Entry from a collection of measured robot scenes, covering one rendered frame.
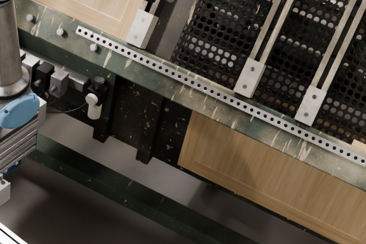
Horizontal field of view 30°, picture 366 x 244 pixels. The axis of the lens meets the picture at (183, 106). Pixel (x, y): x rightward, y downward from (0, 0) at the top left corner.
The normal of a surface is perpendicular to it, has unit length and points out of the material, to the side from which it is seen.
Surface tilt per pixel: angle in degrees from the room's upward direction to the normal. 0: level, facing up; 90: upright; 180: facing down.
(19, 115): 98
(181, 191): 0
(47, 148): 0
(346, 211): 90
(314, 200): 90
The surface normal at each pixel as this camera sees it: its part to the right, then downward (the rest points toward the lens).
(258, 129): -0.22, 0.03
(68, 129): 0.19, -0.72
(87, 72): -0.41, 0.56
